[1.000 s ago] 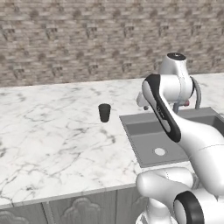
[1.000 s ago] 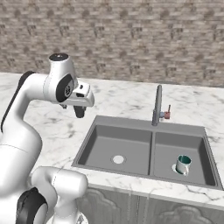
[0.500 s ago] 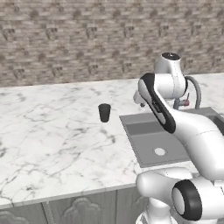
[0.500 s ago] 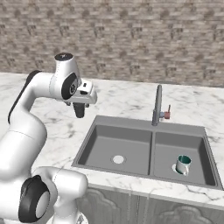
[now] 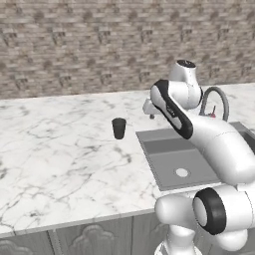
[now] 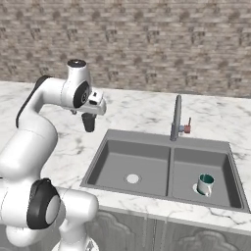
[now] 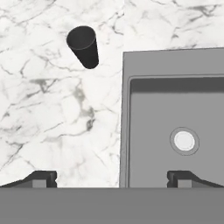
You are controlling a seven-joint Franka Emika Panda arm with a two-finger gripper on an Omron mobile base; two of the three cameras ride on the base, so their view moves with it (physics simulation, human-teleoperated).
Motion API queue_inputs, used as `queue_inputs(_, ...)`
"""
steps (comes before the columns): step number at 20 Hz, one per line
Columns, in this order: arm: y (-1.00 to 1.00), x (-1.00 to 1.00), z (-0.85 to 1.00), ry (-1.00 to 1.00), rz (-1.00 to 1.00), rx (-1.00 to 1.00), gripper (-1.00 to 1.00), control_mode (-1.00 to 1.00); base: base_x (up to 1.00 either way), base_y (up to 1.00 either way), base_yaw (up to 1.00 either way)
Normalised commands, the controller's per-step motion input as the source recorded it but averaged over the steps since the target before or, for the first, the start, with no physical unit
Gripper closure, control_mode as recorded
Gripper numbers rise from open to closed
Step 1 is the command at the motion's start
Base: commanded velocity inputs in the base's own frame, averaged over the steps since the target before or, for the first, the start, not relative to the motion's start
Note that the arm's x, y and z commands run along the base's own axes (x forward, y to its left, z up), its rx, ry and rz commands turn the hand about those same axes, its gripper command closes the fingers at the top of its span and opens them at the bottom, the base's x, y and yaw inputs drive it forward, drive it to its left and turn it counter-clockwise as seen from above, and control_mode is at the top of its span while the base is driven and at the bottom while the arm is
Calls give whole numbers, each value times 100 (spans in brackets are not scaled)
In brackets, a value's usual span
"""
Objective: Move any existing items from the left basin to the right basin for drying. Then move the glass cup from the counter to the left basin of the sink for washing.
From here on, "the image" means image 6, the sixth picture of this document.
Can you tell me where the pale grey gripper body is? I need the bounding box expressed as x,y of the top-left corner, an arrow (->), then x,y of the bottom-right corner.
77,98 -> 108,117

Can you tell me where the dark glass cup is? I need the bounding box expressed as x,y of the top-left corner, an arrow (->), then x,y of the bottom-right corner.
80,112 -> 97,133

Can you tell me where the grey double basin sink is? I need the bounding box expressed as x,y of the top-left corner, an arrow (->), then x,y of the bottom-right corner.
79,127 -> 251,215

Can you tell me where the grey sink tap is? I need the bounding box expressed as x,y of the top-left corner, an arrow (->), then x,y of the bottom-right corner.
170,94 -> 183,142

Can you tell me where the tap lever with red-blue base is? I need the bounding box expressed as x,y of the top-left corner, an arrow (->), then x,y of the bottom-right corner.
178,117 -> 193,135

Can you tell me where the grey cupboard door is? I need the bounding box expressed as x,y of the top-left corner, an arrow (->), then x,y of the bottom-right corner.
82,209 -> 156,251
155,219 -> 251,251

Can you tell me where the white mug with teal inside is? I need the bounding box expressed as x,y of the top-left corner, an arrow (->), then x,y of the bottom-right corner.
196,173 -> 216,198

